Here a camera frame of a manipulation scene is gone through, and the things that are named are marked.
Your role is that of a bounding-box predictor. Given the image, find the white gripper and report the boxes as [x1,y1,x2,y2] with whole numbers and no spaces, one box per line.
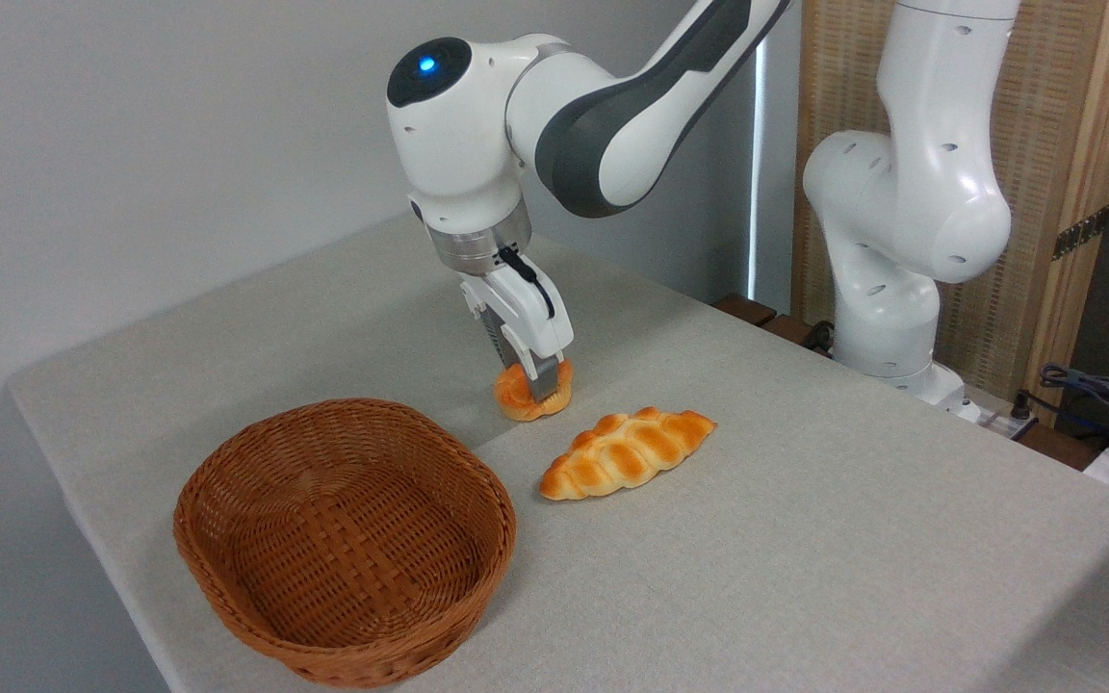
[458,258,576,404]

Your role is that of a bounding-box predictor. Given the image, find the round knotted bread roll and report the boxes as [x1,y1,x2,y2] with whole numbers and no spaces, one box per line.
[494,358,576,423]

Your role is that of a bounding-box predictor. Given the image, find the long braided bread loaf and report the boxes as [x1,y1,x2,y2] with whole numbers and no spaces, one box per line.
[539,406,717,502]

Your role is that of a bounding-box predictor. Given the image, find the brown woven wicker basket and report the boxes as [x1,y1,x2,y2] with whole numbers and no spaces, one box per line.
[173,398,518,689]

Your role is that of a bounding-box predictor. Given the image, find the grey tablecloth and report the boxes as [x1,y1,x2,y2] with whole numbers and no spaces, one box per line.
[8,212,1109,693]

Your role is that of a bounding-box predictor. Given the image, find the black screen hinge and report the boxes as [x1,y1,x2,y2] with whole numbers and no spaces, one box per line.
[1052,204,1109,262]

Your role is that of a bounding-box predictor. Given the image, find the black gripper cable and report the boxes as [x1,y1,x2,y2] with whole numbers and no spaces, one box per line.
[499,244,556,321]

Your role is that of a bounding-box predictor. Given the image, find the grey cable bundle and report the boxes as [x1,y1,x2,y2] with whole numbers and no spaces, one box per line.
[1039,363,1109,446]

